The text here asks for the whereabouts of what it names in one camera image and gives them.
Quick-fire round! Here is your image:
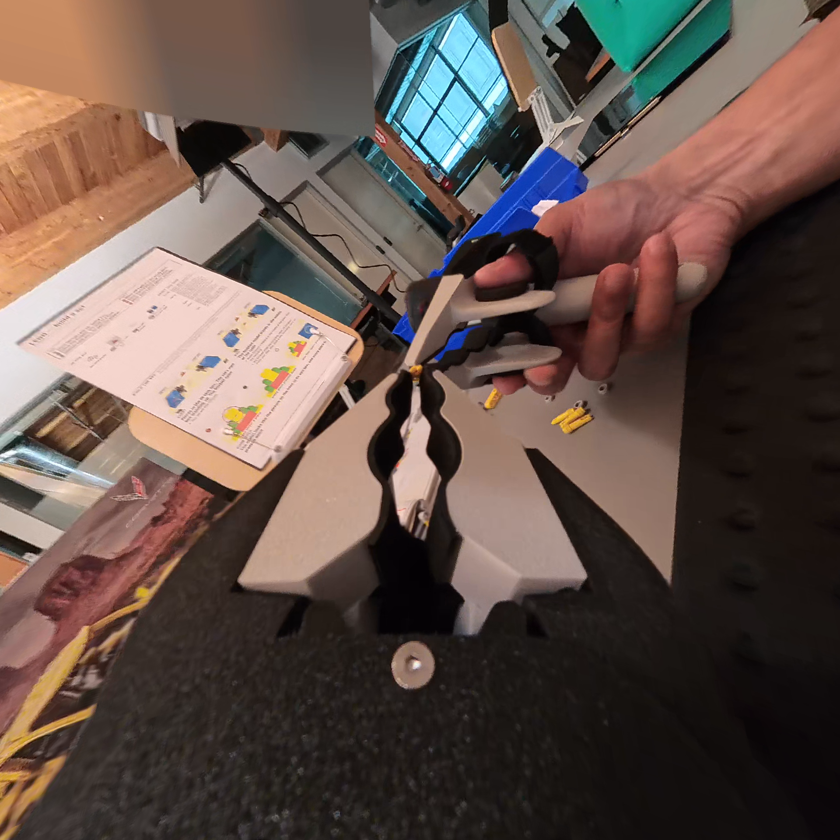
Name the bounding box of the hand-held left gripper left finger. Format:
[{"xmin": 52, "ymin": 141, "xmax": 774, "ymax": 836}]
[{"xmin": 238, "ymin": 375, "xmax": 413, "ymax": 631}]

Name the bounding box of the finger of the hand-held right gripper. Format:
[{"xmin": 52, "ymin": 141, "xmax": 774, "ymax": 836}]
[
  {"xmin": 402, "ymin": 273, "xmax": 559, "ymax": 368},
  {"xmin": 432, "ymin": 346, "xmax": 564, "ymax": 389}
]

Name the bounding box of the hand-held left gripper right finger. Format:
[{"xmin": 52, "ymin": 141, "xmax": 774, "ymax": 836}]
[{"xmin": 420, "ymin": 371, "xmax": 588, "ymax": 636}]

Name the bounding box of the pile of yellow lego pins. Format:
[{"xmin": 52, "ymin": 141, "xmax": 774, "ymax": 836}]
[{"xmin": 484, "ymin": 388, "xmax": 595, "ymax": 434}]

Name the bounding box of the cluster of grey lego rings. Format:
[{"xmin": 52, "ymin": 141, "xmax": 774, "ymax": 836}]
[{"xmin": 543, "ymin": 382, "xmax": 611, "ymax": 409}]

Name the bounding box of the lego instruction booklet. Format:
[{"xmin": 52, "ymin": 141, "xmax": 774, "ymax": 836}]
[{"xmin": 392, "ymin": 394, "xmax": 442, "ymax": 526}]

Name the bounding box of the black lego set box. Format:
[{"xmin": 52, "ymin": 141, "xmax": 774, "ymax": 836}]
[{"xmin": 0, "ymin": 456, "xmax": 219, "ymax": 840}]

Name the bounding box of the person's right hand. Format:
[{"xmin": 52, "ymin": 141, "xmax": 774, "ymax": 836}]
[{"xmin": 472, "ymin": 172, "xmax": 746, "ymax": 396}]

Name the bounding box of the stack of blue plastic bins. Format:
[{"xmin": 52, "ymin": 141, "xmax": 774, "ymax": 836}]
[{"xmin": 394, "ymin": 147, "xmax": 588, "ymax": 355}]

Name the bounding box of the wooden document holder stand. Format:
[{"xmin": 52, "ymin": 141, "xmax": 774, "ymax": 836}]
[{"xmin": 128, "ymin": 289, "xmax": 365, "ymax": 492}]

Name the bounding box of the black tripod pole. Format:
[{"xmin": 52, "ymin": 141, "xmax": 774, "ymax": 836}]
[{"xmin": 220, "ymin": 157, "xmax": 403, "ymax": 324}]

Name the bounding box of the white printed instruction sheet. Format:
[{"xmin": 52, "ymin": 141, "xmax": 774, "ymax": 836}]
[{"xmin": 18, "ymin": 246, "xmax": 355, "ymax": 470}]

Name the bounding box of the black perforated board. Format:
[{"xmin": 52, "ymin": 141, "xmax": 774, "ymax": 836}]
[{"xmin": 669, "ymin": 190, "xmax": 840, "ymax": 840}]

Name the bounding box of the teal tote bag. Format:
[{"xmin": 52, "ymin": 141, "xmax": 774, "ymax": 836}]
[{"xmin": 576, "ymin": 0, "xmax": 732, "ymax": 96}]

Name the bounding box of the black hanging cable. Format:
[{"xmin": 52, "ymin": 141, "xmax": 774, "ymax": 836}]
[{"xmin": 279, "ymin": 200, "xmax": 396, "ymax": 298}]

